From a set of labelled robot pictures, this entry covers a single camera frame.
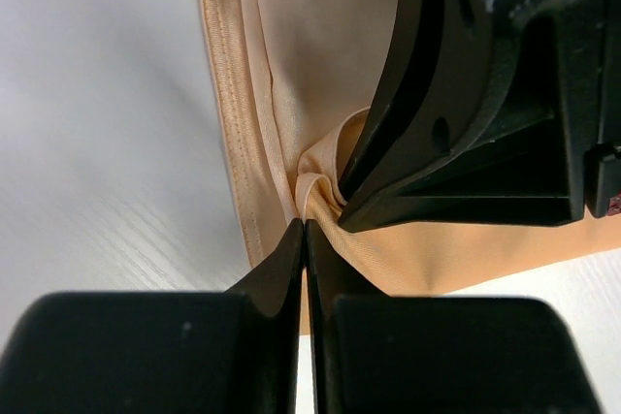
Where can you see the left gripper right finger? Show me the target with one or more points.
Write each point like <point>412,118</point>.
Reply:
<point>373,353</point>

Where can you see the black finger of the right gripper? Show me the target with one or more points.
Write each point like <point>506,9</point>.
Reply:
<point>409,68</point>

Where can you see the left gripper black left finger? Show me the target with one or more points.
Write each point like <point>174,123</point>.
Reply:
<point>234,351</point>

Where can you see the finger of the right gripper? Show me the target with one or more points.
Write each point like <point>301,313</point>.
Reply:
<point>442,169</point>

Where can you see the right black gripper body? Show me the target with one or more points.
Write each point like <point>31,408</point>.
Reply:
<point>562,110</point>

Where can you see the peach satin napkin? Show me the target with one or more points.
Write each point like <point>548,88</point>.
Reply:
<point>294,81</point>

